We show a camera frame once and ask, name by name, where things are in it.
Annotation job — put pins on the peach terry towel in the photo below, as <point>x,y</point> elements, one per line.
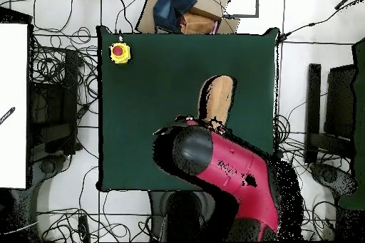
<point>219,97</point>

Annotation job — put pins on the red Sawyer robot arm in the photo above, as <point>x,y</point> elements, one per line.
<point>233,169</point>

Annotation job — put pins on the black flat panel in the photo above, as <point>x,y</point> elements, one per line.
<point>339,106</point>

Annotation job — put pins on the dark green table cloth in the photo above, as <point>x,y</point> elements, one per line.
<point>142,112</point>

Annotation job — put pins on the yellow emergency stop button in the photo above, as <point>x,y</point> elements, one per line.
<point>119,52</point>

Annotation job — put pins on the crumpled orange cloth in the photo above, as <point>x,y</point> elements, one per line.
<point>196,25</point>

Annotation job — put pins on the blue jeans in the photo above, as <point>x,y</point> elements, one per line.
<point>171,6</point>

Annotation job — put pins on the brown cardboard box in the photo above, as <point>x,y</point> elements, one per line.
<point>208,0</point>

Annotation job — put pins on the black upright bar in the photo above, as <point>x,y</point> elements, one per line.
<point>313,97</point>

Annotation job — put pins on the white panel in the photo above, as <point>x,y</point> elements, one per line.
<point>12,83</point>

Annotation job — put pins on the black striped bar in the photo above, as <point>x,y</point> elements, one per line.
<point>8,113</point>

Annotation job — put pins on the green cloth sheet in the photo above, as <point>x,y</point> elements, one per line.
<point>360,112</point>

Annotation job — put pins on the black pedestal leg with knob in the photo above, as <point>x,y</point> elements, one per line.
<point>329,176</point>
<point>47,166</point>

